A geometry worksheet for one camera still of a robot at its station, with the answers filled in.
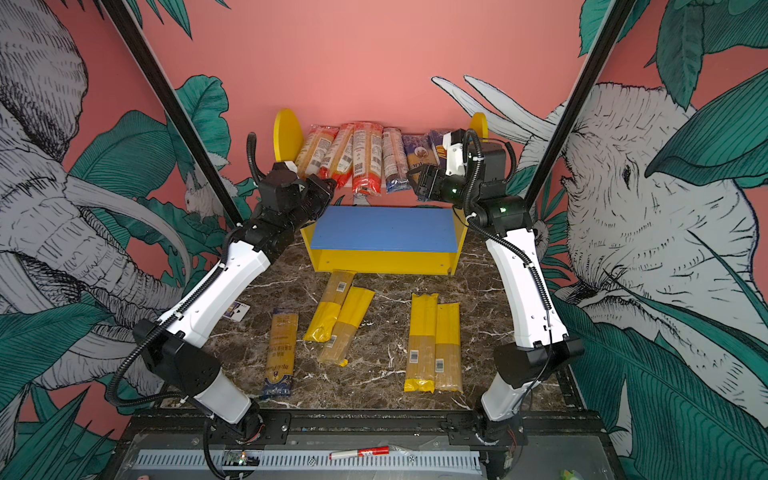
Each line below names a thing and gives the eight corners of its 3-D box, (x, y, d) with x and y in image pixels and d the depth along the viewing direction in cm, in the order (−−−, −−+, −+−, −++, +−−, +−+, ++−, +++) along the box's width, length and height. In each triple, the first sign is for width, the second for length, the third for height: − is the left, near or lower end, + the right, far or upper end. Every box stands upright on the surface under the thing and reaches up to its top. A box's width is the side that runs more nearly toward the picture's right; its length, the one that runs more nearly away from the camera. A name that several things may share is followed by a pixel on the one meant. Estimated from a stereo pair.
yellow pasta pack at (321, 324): (302, 338, 91) (301, 335, 89) (334, 270, 107) (333, 266, 105) (327, 345, 89) (326, 342, 88) (355, 275, 106) (355, 271, 104)
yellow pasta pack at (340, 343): (321, 361, 87) (318, 357, 84) (353, 290, 103) (352, 285, 100) (345, 369, 86) (343, 365, 83) (374, 296, 101) (373, 291, 99)
